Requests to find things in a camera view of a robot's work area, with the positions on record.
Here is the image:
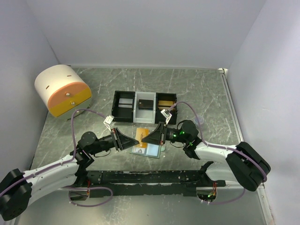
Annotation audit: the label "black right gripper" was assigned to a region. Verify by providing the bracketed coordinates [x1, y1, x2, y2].
[142, 121, 188, 145]

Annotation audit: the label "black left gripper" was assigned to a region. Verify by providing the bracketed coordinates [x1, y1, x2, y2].
[89, 127, 139, 155]

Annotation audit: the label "white VIP credit card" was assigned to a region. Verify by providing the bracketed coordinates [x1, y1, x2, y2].
[131, 146, 147, 155]

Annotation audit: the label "green card holder wallet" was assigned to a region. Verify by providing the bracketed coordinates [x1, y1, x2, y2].
[130, 144, 165, 158]

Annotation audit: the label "gold credit card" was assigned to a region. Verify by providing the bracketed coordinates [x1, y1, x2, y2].
[135, 127, 149, 149]

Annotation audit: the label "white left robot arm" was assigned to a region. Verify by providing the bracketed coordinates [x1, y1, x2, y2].
[0, 128, 139, 221]

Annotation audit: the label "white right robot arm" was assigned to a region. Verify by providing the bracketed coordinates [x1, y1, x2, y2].
[142, 120, 271, 192]

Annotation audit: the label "gold cards in right bin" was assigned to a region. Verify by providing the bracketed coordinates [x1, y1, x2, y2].
[158, 100, 175, 110]

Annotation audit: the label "black cards in middle bin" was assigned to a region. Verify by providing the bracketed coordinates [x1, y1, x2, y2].
[138, 99, 154, 110]

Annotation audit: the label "silver cards in left bin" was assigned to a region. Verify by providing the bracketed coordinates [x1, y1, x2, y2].
[118, 98, 133, 108]

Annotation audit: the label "white middle tray bin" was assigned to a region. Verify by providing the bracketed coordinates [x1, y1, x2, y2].
[133, 91, 156, 124]

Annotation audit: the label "black right tray bin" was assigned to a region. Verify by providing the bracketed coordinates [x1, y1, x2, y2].
[155, 92, 178, 125]

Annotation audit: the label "black tray bin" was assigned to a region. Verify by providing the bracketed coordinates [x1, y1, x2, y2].
[155, 92, 178, 125]
[111, 90, 135, 123]

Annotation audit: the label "black left tray bin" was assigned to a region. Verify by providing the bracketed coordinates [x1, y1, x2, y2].
[111, 90, 135, 123]

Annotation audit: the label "small clear plastic cup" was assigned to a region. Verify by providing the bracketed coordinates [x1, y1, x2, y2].
[194, 115, 204, 125]

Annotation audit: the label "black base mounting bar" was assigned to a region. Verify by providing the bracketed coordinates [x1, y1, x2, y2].
[72, 170, 214, 197]

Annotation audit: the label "round drawer cabinet white orange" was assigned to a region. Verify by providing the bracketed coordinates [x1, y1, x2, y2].
[34, 65, 92, 120]

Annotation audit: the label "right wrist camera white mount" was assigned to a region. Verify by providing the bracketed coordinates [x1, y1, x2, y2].
[161, 109, 172, 125]

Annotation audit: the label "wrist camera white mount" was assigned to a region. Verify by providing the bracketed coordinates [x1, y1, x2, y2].
[103, 115, 114, 132]
[161, 109, 172, 125]

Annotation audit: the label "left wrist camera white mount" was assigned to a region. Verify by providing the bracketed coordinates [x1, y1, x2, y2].
[103, 115, 114, 132]

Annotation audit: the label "aluminium right side rail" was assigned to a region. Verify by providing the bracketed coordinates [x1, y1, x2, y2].
[218, 68, 244, 142]

